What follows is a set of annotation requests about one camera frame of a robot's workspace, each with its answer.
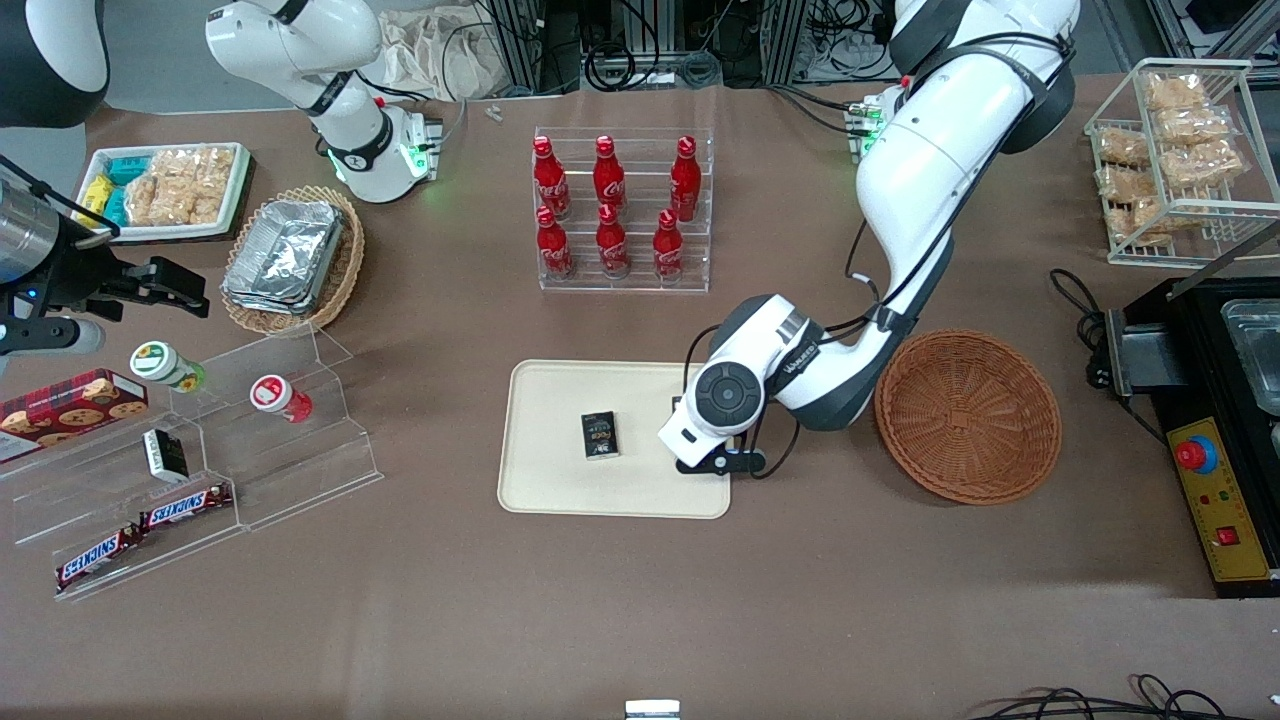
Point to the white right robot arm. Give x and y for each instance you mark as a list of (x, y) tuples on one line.
[(350, 130)]

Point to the yellow snack packet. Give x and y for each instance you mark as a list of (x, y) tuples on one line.
[(97, 193)]

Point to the yellow emergency stop box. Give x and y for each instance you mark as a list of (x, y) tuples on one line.
[(1235, 520)]

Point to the red cookie box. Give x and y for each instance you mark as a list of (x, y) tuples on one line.
[(70, 408)]

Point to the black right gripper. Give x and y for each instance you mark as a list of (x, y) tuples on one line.
[(82, 277)]

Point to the green lid cup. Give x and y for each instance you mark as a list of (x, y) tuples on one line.
[(160, 362)]

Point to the aluminium frame post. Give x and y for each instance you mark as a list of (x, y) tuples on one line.
[(787, 40), (525, 40)]

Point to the red lid cup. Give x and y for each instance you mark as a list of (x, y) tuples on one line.
[(275, 394)]

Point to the black counter appliance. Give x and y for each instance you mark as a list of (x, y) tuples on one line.
[(1200, 350)]

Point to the small black card box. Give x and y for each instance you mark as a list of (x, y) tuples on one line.
[(600, 436)]

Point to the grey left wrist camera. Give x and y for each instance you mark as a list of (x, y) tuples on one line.
[(725, 462)]

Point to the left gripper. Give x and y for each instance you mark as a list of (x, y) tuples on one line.
[(676, 402)]

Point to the light oval wicker basket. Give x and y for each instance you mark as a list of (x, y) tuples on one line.
[(345, 270)]

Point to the red cola bottle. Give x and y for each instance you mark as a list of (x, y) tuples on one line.
[(608, 178), (611, 245), (685, 180), (668, 250), (549, 180), (553, 248)]

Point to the black and white small box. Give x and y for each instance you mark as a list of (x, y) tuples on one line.
[(165, 455)]

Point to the white rectangular snack tray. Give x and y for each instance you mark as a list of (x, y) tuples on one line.
[(235, 215)]

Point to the clear acrylic step shelf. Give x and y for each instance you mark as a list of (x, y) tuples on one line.
[(300, 470)]

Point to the teal snack packet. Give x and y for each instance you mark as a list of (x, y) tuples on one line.
[(117, 207), (128, 168)]

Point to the aluminium foil tray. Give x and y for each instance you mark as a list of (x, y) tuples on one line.
[(262, 304), (285, 250)]

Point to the round brown wicker basket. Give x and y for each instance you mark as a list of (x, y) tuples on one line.
[(970, 415)]

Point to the clear rice cracker bag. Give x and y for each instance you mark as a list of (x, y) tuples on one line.
[(1203, 165), (1192, 125), (1175, 92), (160, 200), (1160, 220), (205, 170), (1125, 185), (1122, 147)]

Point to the snickers chocolate bar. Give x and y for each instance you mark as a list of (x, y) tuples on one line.
[(98, 557), (185, 507)]

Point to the clear acrylic bottle rack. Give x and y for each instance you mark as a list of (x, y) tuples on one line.
[(640, 260)]

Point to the steel appliance pan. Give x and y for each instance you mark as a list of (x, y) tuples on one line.
[(1255, 350)]

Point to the beige cloth bag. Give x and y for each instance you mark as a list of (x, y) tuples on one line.
[(440, 55)]

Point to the beige plastic tray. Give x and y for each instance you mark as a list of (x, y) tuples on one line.
[(640, 490)]

